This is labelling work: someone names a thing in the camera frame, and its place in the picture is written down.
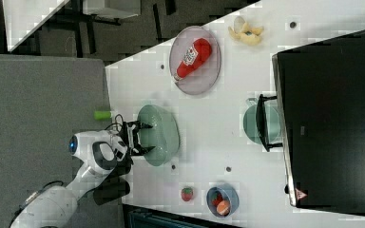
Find green plastic strainer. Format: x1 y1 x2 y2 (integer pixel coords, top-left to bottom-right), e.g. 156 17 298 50
137 104 180 166

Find small red toy in bowl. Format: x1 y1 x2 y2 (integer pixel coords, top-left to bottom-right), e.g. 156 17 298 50
211 193 222 206

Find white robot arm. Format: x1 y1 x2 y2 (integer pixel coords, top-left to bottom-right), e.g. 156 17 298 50
10 121 152 228

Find peeled toy banana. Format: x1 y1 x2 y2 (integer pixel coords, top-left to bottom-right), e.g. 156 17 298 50
228 16 264 46

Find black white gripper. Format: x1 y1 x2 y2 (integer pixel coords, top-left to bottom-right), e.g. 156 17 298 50
119 122 154 156

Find blue small bowl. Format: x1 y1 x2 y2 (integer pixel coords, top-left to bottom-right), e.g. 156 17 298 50
206 183 240 218

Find red toy strawberry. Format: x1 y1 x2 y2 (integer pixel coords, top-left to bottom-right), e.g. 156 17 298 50
181 187 193 201

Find grey round plate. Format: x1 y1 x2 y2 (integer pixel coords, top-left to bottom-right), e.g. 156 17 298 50
169 26 221 95

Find green cup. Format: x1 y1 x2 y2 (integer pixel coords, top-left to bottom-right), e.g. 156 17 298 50
243 98 280 144

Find black toaster oven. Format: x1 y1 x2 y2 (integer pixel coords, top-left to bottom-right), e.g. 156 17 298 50
272 29 365 216

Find orange toy fruit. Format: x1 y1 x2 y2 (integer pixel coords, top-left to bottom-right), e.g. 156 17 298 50
217 200 230 216

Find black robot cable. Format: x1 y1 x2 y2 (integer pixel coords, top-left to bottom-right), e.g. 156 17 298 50
104 113 125 132

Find red ketchup bottle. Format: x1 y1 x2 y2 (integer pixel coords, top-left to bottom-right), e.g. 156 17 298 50
173 38 212 81

